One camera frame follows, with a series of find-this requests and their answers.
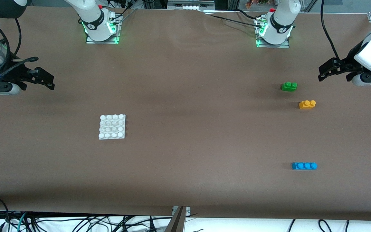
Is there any metal clamp bracket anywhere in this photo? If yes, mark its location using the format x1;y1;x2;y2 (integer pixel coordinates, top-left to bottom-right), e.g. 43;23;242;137
172;206;191;216

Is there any grey diagonal post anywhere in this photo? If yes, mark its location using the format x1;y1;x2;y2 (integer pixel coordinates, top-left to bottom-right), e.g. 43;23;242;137
164;206;186;232

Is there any white studded base plate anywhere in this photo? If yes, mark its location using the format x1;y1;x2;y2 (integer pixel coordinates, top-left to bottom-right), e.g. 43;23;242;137
98;114;126;140

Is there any teal cable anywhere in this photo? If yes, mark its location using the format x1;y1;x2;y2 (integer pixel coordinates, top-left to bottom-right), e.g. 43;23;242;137
15;212;29;232

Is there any brown table cover sheet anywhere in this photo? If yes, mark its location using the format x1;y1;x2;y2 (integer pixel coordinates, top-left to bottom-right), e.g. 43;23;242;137
0;6;371;221

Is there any grey equipment box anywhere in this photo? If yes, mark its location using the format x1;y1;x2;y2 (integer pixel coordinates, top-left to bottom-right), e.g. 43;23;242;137
167;0;215;10

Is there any yellow two-stud block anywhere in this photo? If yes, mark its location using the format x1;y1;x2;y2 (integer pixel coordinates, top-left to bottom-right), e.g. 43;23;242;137
299;100;317;110

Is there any blue three-stud block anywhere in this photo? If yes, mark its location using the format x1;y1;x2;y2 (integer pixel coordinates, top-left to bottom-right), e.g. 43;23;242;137
291;162;318;171

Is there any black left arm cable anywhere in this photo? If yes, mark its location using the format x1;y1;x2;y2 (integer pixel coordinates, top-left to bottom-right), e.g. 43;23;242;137
320;0;342;63

